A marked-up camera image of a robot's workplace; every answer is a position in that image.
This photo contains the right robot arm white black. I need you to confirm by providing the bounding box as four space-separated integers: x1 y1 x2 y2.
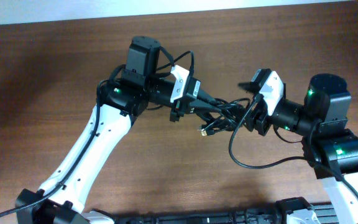
238 69 358 223

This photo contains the thick black cable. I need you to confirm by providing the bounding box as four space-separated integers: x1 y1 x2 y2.
197 98 251 134

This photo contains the thin black usb cable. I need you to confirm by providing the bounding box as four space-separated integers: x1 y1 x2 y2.
196 123 226 137

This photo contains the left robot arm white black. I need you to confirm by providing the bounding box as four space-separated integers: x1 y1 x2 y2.
16 36 221 223

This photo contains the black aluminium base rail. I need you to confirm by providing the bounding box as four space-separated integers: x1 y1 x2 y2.
88 196 341 224

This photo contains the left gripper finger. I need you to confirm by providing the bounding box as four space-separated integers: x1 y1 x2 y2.
191 101 221 114
198 90 216 103

